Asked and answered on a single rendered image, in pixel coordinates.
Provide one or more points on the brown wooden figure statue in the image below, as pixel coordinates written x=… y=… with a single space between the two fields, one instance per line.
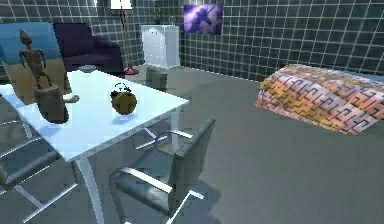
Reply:
x=45 y=90

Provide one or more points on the floor lamp with red base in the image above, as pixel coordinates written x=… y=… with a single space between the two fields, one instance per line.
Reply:
x=126 y=40

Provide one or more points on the grey metal frame chair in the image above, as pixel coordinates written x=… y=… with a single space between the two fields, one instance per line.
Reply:
x=23 y=163
x=186 y=156

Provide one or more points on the small green house plant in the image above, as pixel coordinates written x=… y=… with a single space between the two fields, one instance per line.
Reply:
x=157 y=15

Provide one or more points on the bed with patterned orange cover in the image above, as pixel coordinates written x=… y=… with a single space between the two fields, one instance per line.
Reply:
x=323 y=96

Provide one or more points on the dark purple armchair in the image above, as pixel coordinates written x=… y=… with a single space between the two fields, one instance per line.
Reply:
x=83 y=50

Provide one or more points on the white table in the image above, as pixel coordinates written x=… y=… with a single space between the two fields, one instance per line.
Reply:
x=90 y=113

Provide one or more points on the brown round alarm clock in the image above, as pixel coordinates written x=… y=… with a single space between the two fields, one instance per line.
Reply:
x=123 y=101

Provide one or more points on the white chest of drawers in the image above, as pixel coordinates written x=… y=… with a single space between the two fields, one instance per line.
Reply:
x=160 y=45

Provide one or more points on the purple framed wall picture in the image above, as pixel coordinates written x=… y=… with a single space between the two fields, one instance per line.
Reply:
x=203 y=19

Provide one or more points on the small grey bowl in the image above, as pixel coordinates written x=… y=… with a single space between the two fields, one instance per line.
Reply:
x=87 y=68

